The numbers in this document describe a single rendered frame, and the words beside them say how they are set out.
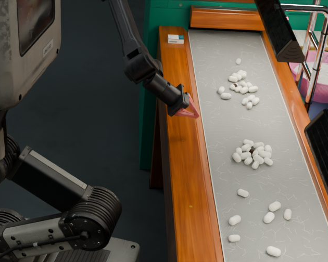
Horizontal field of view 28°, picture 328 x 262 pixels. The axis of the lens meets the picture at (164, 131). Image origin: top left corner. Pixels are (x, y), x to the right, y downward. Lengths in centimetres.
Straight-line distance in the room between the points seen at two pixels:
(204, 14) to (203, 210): 106
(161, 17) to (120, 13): 67
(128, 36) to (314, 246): 79
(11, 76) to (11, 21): 12
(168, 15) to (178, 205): 109
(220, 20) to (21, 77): 132
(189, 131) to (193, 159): 14
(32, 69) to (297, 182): 86
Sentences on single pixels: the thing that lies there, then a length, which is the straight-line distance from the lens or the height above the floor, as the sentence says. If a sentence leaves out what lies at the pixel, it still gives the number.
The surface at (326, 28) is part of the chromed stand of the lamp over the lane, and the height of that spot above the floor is 105.
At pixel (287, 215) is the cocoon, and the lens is 179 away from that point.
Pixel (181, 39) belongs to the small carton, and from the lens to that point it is 252.
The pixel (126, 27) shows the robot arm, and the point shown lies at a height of 106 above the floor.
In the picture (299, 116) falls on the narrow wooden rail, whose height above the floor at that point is 76.
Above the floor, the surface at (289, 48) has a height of 109.
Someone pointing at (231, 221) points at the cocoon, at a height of 76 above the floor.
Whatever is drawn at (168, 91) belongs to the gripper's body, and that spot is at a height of 93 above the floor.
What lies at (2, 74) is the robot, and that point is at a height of 123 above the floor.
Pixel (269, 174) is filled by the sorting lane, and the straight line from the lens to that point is 195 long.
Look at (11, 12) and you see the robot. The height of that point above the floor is 135.
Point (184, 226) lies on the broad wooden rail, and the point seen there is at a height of 77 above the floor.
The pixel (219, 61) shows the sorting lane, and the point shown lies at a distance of 249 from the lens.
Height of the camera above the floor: 191
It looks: 35 degrees down
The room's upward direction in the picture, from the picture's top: 5 degrees clockwise
